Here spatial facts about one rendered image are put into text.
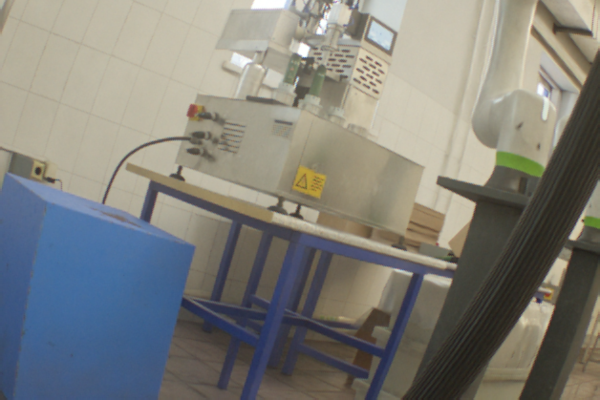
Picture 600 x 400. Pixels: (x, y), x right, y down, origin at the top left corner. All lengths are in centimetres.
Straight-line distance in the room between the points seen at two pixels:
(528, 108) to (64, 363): 131
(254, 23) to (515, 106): 101
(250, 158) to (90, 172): 156
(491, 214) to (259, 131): 78
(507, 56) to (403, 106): 318
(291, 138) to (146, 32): 173
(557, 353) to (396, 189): 80
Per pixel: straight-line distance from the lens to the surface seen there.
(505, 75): 165
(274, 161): 188
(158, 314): 188
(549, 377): 209
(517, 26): 170
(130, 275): 179
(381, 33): 240
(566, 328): 208
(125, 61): 341
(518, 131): 146
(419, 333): 243
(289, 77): 203
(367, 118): 238
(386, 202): 218
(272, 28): 213
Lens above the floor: 76
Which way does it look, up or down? 3 degrees up
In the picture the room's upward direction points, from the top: 17 degrees clockwise
